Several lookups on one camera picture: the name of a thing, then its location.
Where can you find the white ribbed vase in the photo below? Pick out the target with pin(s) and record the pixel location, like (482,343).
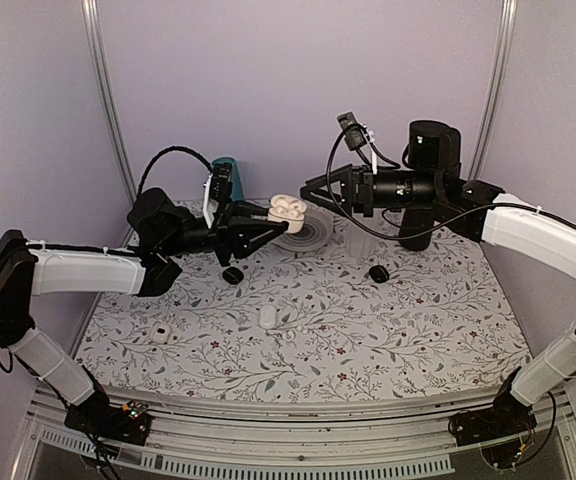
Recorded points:
(359,243)

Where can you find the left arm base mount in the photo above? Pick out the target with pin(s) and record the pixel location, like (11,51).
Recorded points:
(129,423)

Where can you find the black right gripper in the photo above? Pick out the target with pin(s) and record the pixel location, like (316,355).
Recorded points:
(362,202)

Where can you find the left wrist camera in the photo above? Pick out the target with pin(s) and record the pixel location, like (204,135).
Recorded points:
(217,192)

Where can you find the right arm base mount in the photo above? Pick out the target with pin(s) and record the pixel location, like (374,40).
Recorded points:
(493,422)

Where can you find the grey spiral plate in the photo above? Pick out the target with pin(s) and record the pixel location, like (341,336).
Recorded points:
(315,234)

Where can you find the beige earbud charging case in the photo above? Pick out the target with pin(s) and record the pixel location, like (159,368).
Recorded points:
(289,209)

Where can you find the aluminium front rail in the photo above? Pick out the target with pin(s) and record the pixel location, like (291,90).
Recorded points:
(385,439)

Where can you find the floral patterned table mat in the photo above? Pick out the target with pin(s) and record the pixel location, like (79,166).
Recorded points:
(440,324)

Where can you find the teal cup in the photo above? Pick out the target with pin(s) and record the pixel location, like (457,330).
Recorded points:
(237,192)

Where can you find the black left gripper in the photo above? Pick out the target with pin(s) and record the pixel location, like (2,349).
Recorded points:
(231,231)

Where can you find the right aluminium frame post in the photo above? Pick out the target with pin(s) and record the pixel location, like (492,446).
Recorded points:
(501,58)

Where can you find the small black earbud case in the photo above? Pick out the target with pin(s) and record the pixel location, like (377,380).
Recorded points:
(232,275)

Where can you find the black earbud case gold trim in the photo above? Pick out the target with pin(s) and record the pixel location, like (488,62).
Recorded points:
(379,274)

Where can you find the white open earbud case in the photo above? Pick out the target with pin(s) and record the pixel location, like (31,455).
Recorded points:
(160,334)

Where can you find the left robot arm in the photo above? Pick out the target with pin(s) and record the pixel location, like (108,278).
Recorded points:
(166,231)

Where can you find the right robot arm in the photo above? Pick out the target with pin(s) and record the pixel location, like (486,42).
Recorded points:
(426,185)

